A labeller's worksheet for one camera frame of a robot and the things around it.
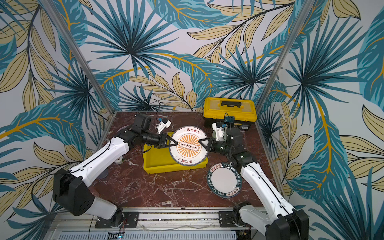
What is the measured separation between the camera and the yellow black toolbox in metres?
1.00

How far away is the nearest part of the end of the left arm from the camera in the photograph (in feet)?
2.05

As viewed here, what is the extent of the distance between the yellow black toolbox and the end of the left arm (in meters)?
0.39
